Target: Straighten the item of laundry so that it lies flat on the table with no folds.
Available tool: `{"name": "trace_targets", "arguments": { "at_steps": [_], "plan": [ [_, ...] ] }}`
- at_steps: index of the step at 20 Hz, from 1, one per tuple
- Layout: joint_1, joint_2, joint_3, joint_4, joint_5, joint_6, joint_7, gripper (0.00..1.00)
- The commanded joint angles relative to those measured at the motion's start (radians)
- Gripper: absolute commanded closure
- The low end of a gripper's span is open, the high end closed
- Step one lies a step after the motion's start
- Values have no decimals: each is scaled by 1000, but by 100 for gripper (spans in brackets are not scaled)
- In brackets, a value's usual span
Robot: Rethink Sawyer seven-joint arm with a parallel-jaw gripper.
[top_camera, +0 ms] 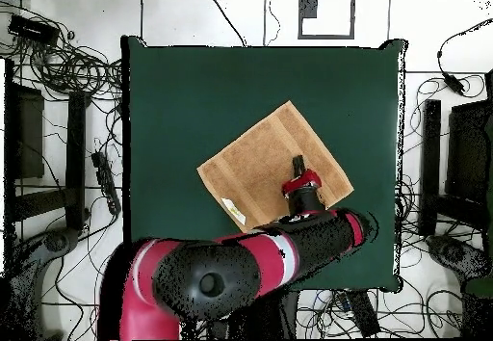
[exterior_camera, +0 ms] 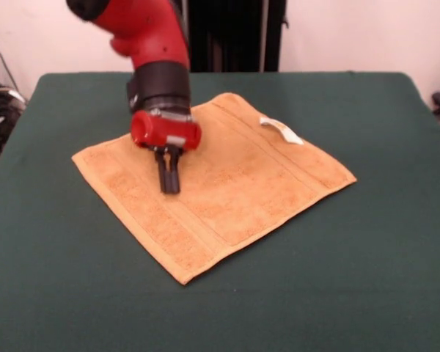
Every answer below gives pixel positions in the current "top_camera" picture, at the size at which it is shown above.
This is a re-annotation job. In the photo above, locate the orange-tan terry towel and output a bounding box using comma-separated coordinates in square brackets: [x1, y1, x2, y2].
[195, 99, 355, 234]

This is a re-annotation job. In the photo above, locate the green cloth item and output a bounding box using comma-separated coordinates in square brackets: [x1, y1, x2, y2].
[463, 275, 493, 300]

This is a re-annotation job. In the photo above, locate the dark green table cloth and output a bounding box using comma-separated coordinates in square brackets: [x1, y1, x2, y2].
[119, 35, 409, 294]

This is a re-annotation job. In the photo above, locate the black power strip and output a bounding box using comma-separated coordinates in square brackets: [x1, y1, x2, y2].
[91, 150, 122, 216]
[344, 289, 381, 338]

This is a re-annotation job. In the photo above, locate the grey square plate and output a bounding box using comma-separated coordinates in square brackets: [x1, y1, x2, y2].
[300, 0, 320, 19]

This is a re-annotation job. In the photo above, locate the black tripod base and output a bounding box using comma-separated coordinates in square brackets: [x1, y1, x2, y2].
[0, 226, 82, 341]
[425, 234, 493, 280]

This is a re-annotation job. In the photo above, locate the black power adapter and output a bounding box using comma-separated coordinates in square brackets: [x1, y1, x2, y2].
[441, 71, 467, 96]

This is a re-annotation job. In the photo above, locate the black electronics box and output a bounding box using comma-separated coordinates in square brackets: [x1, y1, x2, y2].
[8, 13, 61, 46]

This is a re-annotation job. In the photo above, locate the black cable tangle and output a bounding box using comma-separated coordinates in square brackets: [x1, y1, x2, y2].
[394, 74, 490, 265]
[0, 0, 124, 105]

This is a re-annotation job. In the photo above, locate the black metal stand frame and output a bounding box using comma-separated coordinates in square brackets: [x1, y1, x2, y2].
[3, 58, 89, 238]
[417, 69, 493, 238]

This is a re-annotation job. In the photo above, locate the grey floor frame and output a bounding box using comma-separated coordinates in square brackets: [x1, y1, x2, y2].
[297, 0, 356, 40]

